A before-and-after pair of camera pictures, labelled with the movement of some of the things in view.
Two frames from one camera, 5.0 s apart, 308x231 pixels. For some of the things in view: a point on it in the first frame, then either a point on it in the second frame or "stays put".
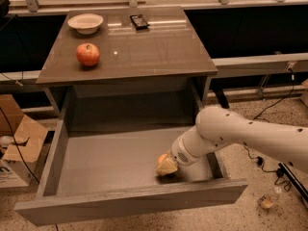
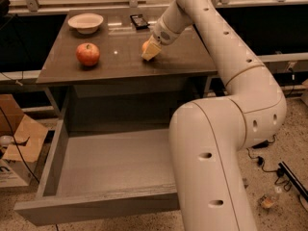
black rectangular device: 140,22 stays put
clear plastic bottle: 267,201 stays put
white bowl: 86,23 stays put
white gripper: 180,153 -> 163,36
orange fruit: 162,158 -> 143,46
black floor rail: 295,182 stays put
